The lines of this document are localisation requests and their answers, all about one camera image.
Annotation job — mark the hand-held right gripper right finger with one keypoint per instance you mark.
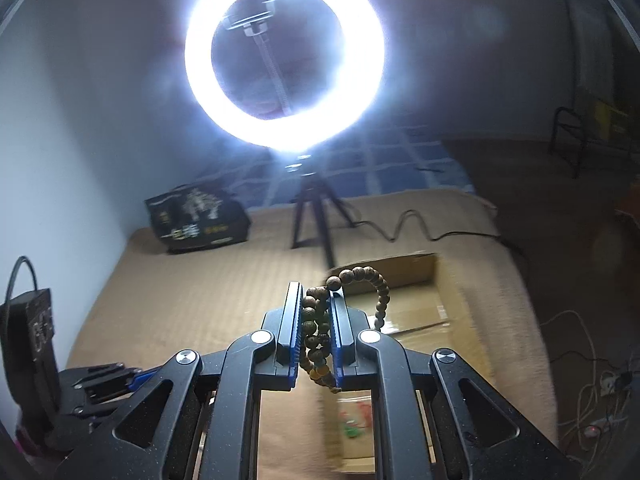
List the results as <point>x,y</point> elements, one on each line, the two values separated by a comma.
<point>343,332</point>

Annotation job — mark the black tripod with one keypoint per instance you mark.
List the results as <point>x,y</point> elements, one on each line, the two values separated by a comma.
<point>314,205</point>

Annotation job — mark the blue checked bedsheet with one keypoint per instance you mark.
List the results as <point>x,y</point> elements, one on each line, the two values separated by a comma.
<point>380,160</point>

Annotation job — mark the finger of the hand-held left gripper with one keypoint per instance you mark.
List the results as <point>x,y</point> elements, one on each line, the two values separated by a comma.
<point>142,377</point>

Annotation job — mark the white power strip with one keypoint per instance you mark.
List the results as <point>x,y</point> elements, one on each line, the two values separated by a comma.
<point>609,382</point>

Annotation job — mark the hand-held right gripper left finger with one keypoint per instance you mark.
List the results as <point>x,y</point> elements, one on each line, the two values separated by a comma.
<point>289,330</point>

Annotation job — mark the black printed box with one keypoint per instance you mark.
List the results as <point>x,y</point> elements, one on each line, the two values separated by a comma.
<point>197,217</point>

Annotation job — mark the black metal rack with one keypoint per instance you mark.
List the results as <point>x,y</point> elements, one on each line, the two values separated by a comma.
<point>572,132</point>

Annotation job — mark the clear bag with colourful beads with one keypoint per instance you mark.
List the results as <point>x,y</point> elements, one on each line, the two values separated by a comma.
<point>356,417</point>

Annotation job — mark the cardboard box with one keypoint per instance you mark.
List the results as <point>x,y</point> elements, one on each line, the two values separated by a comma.
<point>420,305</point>

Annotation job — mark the phone clamp on spring rod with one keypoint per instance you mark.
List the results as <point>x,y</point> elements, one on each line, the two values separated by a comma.
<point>260,30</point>

